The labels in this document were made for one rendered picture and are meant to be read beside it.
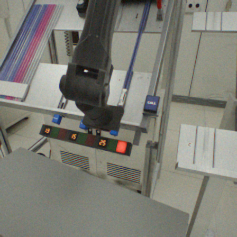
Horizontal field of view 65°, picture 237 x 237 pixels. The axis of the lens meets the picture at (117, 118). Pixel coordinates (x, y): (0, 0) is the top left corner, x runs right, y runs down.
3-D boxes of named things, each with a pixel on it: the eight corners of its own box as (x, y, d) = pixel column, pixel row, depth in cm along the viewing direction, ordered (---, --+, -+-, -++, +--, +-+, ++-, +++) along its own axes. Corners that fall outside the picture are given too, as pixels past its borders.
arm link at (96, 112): (69, 107, 39) (93, 110, 37) (78, 78, 41) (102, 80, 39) (82, 118, 45) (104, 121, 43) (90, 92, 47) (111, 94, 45)
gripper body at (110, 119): (91, 104, 53) (80, 92, 46) (125, 109, 50) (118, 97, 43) (84, 125, 51) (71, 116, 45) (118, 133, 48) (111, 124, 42)
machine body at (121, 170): (148, 200, 118) (158, 112, 88) (54, 172, 139) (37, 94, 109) (162, 142, 172) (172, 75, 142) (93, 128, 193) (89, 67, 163)
